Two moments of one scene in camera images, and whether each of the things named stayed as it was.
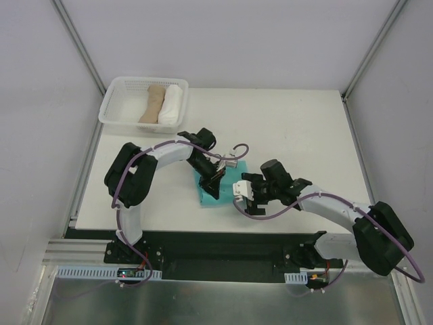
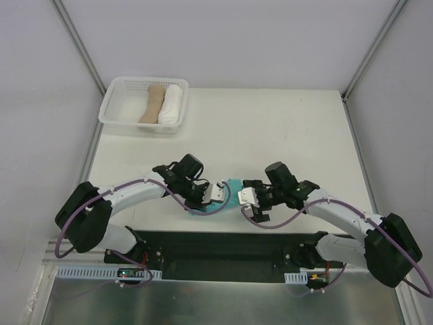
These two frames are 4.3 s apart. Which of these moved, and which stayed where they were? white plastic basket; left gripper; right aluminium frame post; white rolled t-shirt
Moved: left gripper
Stayed: white rolled t-shirt; white plastic basket; right aluminium frame post
